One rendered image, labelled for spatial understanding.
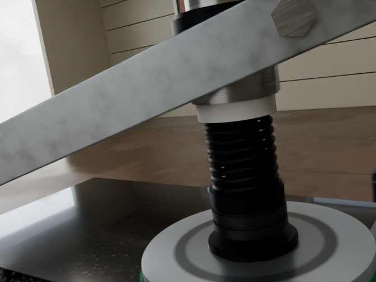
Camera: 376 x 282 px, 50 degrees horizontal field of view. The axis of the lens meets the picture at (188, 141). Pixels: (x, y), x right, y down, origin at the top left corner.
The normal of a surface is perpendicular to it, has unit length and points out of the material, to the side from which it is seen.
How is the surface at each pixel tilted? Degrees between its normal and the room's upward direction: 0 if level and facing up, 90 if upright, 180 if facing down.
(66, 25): 90
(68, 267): 0
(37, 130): 90
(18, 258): 0
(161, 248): 0
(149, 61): 90
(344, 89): 90
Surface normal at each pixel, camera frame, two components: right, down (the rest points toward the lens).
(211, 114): -0.66, 0.23
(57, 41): 0.79, 0.00
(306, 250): -0.15, -0.97
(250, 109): 0.24, 0.14
